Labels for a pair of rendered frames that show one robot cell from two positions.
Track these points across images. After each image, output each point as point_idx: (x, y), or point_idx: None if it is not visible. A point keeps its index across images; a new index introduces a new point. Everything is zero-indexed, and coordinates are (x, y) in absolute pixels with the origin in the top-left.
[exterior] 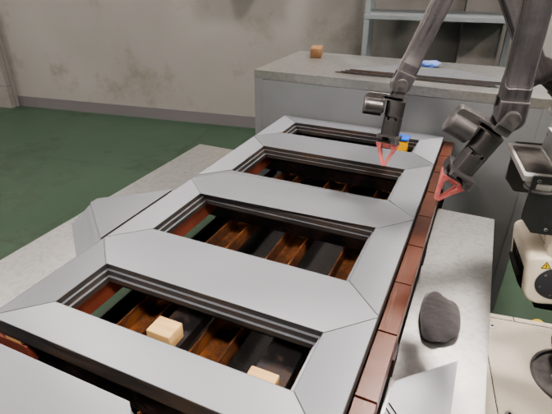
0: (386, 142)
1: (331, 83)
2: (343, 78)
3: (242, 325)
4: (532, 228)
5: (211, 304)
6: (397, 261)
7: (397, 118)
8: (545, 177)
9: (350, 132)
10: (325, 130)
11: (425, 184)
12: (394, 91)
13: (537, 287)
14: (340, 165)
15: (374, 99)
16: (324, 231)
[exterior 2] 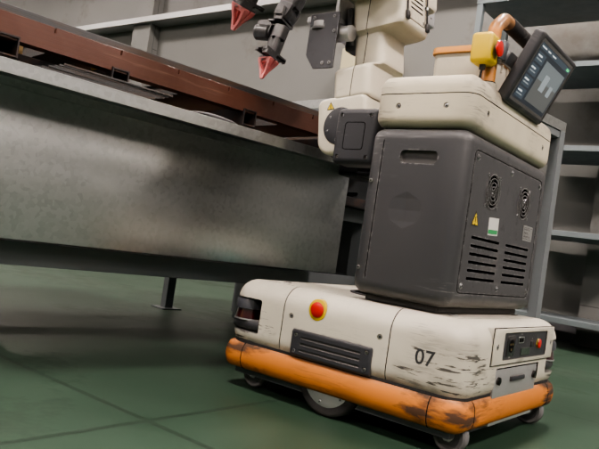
0: (264, 55)
1: (315, 105)
2: (325, 99)
3: (37, 54)
4: (313, 63)
5: (30, 50)
6: (184, 64)
7: (275, 36)
8: (318, 14)
9: (313, 137)
10: (294, 138)
11: (302, 105)
12: (274, 13)
13: (325, 132)
14: (261, 121)
15: (262, 24)
16: (175, 93)
